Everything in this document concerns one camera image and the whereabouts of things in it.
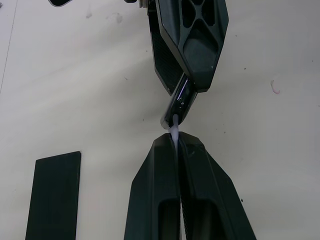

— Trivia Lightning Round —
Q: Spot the black watch display stand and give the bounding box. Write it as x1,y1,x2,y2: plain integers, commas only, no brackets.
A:
24,150,82,240

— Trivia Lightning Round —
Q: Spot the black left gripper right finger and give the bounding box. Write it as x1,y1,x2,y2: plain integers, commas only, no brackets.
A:
177,131,259,240

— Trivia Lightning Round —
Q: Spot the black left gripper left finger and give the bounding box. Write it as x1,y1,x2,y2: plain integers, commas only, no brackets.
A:
124,132,182,240

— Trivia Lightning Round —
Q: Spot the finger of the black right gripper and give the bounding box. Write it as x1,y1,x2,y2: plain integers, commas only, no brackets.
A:
148,6,186,97
154,0,230,94

